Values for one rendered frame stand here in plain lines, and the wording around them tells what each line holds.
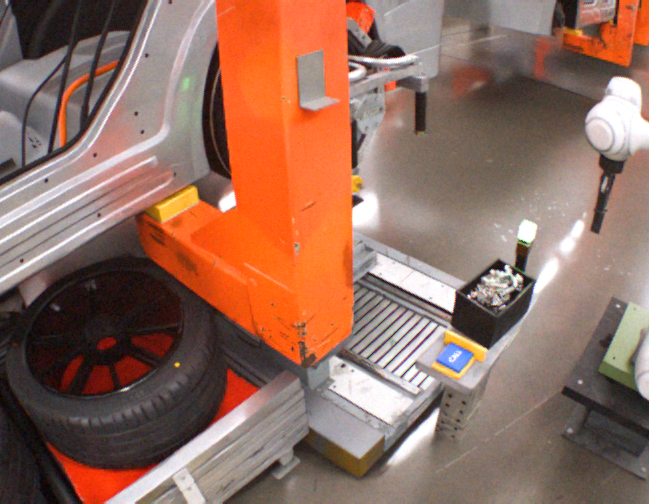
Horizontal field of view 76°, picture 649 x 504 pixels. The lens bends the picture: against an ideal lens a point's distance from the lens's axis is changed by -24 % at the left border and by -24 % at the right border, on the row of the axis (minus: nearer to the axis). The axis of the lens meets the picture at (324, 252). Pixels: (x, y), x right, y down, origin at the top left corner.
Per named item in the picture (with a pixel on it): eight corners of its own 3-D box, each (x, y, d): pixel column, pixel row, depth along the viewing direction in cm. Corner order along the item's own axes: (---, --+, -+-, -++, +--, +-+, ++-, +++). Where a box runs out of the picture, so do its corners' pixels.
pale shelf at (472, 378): (493, 280, 148) (494, 272, 146) (539, 301, 139) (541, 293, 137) (414, 368, 123) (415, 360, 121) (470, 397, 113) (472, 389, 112)
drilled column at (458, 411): (450, 411, 159) (472, 321, 135) (473, 423, 154) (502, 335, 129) (433, 430, 153) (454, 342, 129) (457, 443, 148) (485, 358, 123)
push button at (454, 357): (449, 347, 123) (451, 341, 121) (472, 359, 119) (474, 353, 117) (434, 364, 118) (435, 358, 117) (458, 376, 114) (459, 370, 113)
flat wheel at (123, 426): (116, 290, 175) (99, 236, 161) (269, 349, 151) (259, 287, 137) (2, 407, 127) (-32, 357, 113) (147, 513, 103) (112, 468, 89)
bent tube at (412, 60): (368, 54, 154) (367, 25, 148) (419, 64, 143) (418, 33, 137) (332, 64, 144) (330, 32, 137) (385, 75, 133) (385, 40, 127)
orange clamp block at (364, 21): (349, 31, 153) (358, 10, 152) (368, 34, 149) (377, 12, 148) (337, 23, 148) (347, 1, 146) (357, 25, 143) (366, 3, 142)
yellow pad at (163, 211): (175, 188, 147) (172, 174, 144) (201, 202, 139) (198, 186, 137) (138, 209, 139) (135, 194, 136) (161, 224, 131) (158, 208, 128)
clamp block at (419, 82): (404, 83, 152) (404, 67, 148) (429, 89, 146) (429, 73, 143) (395, 86, 149) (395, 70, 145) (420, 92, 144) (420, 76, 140)
